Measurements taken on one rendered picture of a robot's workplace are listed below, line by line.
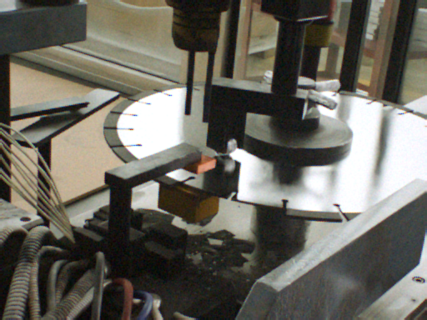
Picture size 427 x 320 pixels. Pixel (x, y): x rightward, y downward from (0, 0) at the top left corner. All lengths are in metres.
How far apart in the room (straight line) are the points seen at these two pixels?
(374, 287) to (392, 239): 0.03
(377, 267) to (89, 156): 0.74
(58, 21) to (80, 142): 0.49
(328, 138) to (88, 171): 0.49
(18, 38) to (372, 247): 0.39
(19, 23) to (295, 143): 0.26
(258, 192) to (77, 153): 0.61
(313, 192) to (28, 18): 0.30
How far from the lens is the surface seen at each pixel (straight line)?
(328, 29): 1.04
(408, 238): 0.56
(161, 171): 0.60
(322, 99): 0.73
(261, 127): 0.75
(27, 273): 0.57
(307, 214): 0.61
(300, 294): 0.44
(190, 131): 0.75
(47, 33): 0.78
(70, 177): 1.13
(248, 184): 0.65
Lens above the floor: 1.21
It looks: 22 degrees down
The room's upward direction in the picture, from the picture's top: 6 degrees clockwise
